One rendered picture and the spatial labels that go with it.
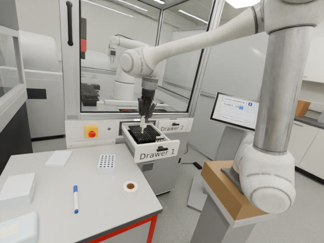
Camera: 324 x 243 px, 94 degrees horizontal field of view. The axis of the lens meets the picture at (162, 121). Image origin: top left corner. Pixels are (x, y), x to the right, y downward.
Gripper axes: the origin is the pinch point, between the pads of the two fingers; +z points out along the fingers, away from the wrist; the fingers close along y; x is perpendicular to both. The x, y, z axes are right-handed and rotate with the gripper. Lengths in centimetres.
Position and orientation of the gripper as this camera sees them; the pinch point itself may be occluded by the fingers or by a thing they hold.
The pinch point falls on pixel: (143, 122)
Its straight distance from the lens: 92.1
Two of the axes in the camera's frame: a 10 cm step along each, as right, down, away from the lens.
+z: -1.8, 9.2, 3.5
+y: -7.9, -3.4, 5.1
